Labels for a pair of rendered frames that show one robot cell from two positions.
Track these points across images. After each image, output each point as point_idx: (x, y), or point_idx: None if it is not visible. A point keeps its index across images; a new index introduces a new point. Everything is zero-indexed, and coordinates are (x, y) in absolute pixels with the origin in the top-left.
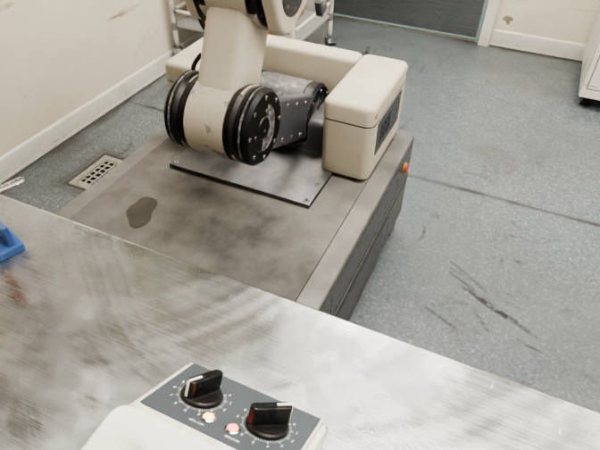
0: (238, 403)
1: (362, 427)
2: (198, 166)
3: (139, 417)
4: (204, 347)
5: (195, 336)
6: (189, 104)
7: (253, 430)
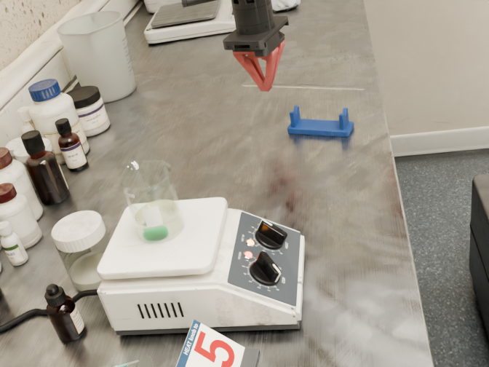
0: (276, 258)
1: (322, 349)
2: None
3: (220, 206)
4: (332, 243)
5: (338, 234)
6: None
7: (252, 263)
